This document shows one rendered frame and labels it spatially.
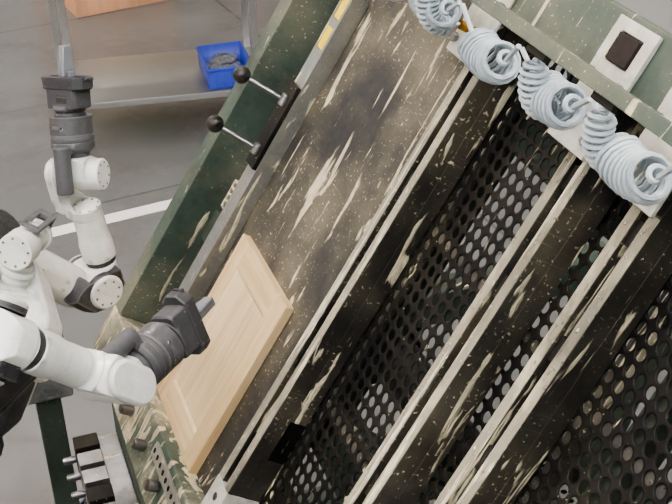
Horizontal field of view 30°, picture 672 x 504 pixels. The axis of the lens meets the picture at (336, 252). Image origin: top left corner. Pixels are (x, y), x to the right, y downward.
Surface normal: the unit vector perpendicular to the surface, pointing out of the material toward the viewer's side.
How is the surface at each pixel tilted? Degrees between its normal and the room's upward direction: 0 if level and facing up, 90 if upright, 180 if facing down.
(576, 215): 90
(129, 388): 77
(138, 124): 0
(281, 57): 90
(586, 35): 56
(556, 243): 90
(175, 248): 90
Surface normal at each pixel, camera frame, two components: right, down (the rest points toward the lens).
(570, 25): -0.81, -0.32
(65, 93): -0.62, 0.22
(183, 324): 0.81, -0.03
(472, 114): 0.33, 0.47
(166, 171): -0.04, -0.86
